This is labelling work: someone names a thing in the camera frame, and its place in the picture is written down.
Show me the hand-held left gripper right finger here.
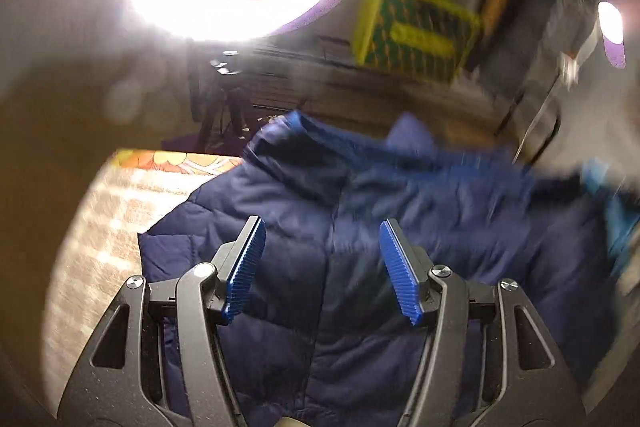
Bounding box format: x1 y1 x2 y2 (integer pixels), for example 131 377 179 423
378 219 587 427

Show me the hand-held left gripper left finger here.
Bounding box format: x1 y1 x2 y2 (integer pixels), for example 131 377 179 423
56 216 267 427

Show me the navy puffer jacket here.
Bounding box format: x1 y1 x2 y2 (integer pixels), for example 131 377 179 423
137 111 626 427

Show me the orange printed sheet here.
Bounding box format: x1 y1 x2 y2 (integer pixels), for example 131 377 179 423
112 149 244 174

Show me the beige table cover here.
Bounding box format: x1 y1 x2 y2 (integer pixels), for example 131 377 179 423
42 149 246 403

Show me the light blue garment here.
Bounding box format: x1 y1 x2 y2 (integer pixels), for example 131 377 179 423
582 159 640 278

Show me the yellow green patterned box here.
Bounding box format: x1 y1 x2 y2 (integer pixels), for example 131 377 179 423
350 0 483 82

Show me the white clip lamp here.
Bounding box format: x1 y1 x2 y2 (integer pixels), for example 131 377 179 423
560 1 626 82

